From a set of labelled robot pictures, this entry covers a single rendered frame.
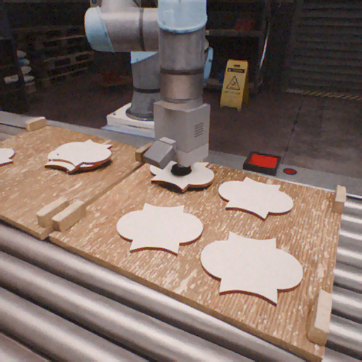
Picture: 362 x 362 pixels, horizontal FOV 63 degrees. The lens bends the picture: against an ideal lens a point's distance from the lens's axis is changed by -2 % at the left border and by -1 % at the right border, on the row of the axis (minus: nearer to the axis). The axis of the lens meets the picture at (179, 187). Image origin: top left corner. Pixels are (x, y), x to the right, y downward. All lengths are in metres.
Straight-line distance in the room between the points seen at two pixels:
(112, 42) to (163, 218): 0.34
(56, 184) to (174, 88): 0.31
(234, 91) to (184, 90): 3.63
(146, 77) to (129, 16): 0.44
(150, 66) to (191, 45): 0.53
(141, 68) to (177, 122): 0.53
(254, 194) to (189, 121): 0.18
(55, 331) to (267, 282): 0.27
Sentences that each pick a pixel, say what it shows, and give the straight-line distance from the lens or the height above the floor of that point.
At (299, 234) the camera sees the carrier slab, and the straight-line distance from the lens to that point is 0.52.
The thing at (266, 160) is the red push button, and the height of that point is 0.93.
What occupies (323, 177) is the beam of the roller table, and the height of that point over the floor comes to 0.91.
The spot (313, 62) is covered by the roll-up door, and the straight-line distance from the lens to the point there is 5.15.
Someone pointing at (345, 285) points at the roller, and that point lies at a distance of 0.51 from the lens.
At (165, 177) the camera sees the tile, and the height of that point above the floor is 0.96.
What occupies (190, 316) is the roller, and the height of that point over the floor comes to 0.91.
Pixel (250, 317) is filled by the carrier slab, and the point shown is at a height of 0.94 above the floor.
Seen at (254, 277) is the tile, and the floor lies 0.94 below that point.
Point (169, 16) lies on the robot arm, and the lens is 0.50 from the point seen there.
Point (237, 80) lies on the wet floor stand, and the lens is 4.13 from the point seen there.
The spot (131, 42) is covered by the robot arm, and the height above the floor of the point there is 1.19.
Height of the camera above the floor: 1.25
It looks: 32 degrees down
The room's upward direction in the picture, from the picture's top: straight up
